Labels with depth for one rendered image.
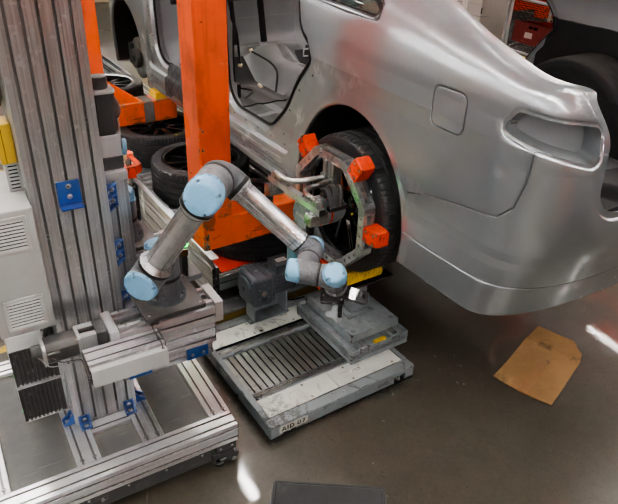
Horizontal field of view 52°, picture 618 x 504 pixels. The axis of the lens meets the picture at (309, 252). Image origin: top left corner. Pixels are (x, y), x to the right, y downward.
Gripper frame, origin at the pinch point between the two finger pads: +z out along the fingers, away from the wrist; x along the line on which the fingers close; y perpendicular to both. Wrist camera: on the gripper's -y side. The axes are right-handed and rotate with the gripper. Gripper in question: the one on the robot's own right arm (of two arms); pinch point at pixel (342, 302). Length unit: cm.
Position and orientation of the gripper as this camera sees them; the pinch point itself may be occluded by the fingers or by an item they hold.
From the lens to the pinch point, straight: 227.8
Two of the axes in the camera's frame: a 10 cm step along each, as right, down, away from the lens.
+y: -9.9, -1.0, 1.0
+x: -1.3, 9.4, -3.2
